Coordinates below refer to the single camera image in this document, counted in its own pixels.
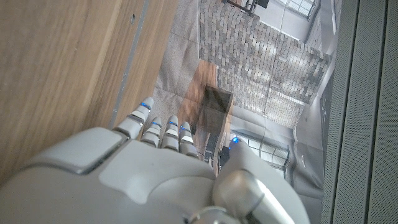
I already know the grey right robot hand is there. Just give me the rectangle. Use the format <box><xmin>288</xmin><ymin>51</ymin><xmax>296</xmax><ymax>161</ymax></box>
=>
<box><xmin>0</xmin><ymin>96</ymin><xmax>312</xmax><ymax>224</ymax></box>

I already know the grey perforated panel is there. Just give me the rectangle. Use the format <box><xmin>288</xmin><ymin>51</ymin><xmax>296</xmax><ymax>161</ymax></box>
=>
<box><xmin>320</xmin><ymin>0</ymin><xmax>398</xmax><ymax>224</ymax></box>

